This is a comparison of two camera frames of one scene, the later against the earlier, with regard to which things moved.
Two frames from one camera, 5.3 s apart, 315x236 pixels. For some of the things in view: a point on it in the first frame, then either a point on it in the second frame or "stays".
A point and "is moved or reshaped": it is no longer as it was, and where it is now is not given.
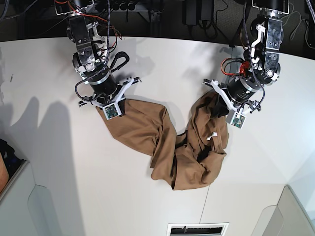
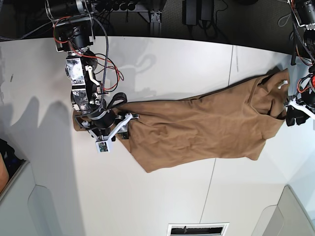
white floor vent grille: [208, 229] stays
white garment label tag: [214, 134] -> [285, 82]
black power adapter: [190, 11] stays
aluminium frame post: [155, 24] stays
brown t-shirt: [184, 161] is moved or reshaped
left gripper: [107, 91] -> [105, 126]
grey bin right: [288, 218] stays
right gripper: [239, 96] -> [305, 102]
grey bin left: [27, 209] stays
